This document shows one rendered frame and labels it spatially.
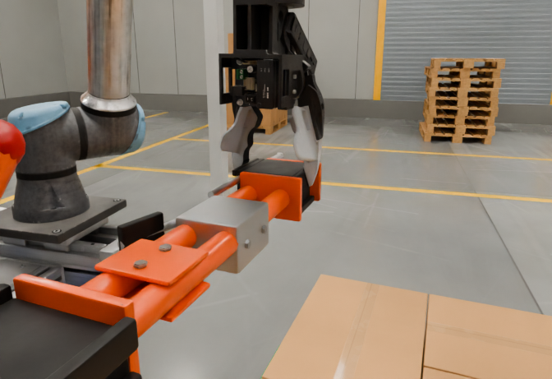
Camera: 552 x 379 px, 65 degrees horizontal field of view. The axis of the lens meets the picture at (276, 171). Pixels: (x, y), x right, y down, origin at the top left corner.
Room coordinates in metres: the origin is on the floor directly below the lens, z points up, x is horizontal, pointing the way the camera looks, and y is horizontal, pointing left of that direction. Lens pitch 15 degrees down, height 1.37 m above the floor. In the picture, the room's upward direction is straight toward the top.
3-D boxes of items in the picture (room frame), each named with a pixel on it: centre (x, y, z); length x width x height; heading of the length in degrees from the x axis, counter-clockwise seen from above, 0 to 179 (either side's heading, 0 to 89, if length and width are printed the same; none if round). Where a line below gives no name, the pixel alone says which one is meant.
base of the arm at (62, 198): (0.89, 0.49, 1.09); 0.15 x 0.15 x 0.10
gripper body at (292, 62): (0.48, 0.01, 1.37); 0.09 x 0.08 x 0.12; 156
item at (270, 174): (0.50, -0.01, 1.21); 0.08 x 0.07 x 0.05; 158
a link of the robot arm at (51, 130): (0.90, 0.49, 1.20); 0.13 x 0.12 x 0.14; 128
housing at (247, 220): (0.38, 0.05, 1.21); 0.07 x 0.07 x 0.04; 68
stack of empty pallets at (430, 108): (7.38, -3.08, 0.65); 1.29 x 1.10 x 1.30; 164
